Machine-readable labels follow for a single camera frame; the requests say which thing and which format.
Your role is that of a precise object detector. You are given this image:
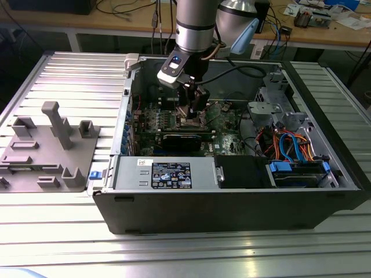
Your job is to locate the finned cpu cooler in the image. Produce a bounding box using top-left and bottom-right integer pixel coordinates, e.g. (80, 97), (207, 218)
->
(294, 8), (313, 29)

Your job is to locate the silver power supply unit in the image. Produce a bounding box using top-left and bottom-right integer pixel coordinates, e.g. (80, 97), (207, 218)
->
(111, 155), (219, 191)

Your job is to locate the wooden desk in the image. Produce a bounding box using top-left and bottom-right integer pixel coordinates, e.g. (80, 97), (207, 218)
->
(0, 0), (371, 53)

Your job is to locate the orange wire bundle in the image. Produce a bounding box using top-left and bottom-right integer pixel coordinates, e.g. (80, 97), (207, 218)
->
(257, 127), (315, 163)

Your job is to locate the metal socket cover frame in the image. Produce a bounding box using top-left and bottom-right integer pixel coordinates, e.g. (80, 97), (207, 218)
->
(201, 101), (230, 130)

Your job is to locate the black graphics card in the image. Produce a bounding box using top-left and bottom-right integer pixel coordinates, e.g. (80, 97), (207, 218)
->
(158, 129), (214, 153)

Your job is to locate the black camera cable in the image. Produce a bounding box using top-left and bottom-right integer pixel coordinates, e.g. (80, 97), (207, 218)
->
(190, 65), (267, 86)

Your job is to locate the black upright box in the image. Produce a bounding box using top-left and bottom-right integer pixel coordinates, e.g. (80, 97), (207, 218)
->
(256, 0), (272, 34)

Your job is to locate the pale blue teach pendant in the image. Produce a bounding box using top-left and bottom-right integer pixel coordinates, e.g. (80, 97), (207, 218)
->
(230, 17), (260, 55)

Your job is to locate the white barcode sheet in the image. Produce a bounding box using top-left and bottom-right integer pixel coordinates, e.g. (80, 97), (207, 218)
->
(251, 45), (264, 61)

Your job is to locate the hard disk in blue carrier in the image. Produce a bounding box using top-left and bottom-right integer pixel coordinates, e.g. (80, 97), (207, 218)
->
(265, 160), (332, 189)

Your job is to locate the blue cardboard box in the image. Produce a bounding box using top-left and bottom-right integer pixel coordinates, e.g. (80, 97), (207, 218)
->
(323, 0), (361, 10)

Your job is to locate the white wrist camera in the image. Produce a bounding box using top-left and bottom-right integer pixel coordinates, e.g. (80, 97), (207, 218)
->
(157, 53), (188, 89)

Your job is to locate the grey plastic parts rack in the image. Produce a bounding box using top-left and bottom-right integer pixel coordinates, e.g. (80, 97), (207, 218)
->
(0, 100), (101, 194)

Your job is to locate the black open pc case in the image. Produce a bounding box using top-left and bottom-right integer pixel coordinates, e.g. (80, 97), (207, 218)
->
(92, 53), (371, 235)

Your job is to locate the silver metal bracket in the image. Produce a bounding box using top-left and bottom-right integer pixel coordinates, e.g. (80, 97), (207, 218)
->
(247, 100), (284, 125)

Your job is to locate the pale blue object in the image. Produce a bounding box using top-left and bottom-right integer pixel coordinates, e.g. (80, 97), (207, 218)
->
(0, 268), (49, 278)

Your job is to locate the black drive bay cover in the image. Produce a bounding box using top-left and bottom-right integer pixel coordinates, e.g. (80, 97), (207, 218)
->
(216, 155), (270, 189)

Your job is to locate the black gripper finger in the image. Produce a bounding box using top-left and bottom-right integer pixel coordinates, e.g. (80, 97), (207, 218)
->
(187, 86), (210, 119)
(178, 86), (191, 115)

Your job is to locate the grey metal device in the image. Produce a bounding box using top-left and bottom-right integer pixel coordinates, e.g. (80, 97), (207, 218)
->
(311, 10), (333, 29)

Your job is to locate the white printed leaflet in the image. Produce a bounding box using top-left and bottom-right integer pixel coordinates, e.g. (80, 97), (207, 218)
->
(282, 2), (302, 17)

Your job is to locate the white paper sheet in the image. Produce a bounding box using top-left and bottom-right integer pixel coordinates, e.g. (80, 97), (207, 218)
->
(340, 16), (368, 30)

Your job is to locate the green motherboard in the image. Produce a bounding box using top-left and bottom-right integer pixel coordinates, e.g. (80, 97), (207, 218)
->
(132, 98), (247, 156)

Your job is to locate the blue flat data wire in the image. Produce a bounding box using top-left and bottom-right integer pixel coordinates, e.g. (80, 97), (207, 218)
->
(278, 129), (304, 164)

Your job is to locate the pale grey case latch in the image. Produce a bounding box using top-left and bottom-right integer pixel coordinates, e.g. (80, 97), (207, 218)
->
(123, 53), (141, 72)

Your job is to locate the black equipment case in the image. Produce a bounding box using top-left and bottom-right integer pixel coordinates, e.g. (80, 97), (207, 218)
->
(5, 0), (93, 16)

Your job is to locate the cpu socket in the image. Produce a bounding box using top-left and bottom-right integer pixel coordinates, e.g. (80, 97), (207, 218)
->
(175, 114), (205, 129)

